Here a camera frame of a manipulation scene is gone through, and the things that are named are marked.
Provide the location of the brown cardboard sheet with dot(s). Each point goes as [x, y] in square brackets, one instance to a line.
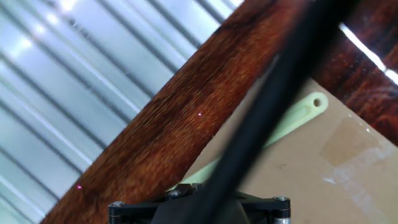
[295, 186]

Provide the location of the glossy wood-grain table mat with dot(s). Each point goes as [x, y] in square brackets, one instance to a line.
[155, 140]

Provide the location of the pale green plastic flyswatter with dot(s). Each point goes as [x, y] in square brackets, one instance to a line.
[298, 115]

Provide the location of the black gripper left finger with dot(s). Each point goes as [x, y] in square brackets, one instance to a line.
[133, 210]

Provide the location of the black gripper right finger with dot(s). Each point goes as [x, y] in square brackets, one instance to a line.
[267, 208]

